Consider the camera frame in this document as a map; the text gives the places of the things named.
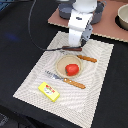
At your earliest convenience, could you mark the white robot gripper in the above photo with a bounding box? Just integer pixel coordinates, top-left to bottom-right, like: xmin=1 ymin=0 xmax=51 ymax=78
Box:
xmin=68 ymin=10 xmax=93 ymax=46

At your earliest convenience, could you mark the brown toy sausage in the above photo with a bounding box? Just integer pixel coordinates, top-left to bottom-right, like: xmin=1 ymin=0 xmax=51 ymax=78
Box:
xmin=62 ymin=46 xmax=82 ymax=51

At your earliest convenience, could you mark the red toy tomato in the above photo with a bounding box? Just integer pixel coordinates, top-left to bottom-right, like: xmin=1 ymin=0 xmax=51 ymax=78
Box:
xmin=65 ymin=64 xmax=79 ymax=76

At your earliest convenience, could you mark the yellow butter box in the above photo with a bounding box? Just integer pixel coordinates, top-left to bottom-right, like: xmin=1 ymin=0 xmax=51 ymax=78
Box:
xmin=38 ymin=82 xmax=60 ymax=102

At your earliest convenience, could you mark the grey frying pan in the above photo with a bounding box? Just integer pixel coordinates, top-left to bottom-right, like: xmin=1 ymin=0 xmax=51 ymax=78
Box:
xmin=58 ymin=0 xmax=75 ymax=19

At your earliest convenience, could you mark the grey cooking pot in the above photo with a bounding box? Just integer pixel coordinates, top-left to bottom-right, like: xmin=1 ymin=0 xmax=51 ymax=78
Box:
xmin=91 ymin=1 xmax=107 ymax=24

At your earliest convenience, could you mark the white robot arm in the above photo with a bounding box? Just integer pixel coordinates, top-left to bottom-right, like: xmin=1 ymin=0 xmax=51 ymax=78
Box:
xmin=58 ymin=0 xmax=97 ymax=46

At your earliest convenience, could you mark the beige bowl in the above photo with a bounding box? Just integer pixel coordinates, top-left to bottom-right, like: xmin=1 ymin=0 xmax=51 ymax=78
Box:
xmin=118 ymin=4 xmax=128 ymax=30

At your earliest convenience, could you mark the tan wooden plate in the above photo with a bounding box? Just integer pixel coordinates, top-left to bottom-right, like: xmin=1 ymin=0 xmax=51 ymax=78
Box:
xmin=55 ymin=55 xmax=83 ymax=78

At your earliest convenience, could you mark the beige woven placemat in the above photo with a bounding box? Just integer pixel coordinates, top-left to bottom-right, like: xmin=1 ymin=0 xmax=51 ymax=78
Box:
xmin=12 ymin=31 xmax=115 ymax=128

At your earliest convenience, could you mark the wooden handled knife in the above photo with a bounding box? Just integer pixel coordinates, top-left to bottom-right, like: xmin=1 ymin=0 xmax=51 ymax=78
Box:
xmin=77 ymin=55 xmax=97 ymax=63

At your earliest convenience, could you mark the wooden handled fork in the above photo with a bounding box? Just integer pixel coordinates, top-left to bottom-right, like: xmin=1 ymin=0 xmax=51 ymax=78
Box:
xmin=45 ymin=71 xmax=86 ymax=89

